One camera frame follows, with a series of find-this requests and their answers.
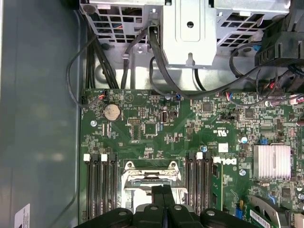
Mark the thin black wire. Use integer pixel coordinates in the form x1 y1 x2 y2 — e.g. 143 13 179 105
66 33 112 106

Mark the black PC case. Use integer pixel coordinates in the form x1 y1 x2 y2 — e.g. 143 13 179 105
0 0 304 228

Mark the green motherboard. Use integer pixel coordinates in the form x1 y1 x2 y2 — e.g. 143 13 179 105
79 88 304 228

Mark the white barcode sticker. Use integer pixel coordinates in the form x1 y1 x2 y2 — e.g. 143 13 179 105
14 203 31 228

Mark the thick black wire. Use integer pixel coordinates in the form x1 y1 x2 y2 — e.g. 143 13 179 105
120 25 152 90
85 35 119 90

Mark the flat black wire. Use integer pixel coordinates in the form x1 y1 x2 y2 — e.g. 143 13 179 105
148 23 190 100

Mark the round coin battery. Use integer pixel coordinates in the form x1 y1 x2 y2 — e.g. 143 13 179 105
103 103 122 122

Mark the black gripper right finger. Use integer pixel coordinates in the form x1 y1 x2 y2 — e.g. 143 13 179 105
164 185 254 228

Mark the silver drive cage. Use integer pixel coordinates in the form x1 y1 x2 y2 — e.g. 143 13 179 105
79 0 292 69

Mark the silver heat sink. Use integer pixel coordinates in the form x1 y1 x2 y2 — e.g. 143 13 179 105
252 144 292 180

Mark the CPU socket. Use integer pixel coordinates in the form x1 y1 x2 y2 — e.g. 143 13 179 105
122 159 187 209

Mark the RAM slot white clip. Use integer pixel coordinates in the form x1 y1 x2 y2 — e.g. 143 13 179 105
101 153 109 214
84 153 92 220
196 152 204 211

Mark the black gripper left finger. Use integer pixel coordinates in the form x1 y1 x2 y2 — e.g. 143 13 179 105
77 185 165 228

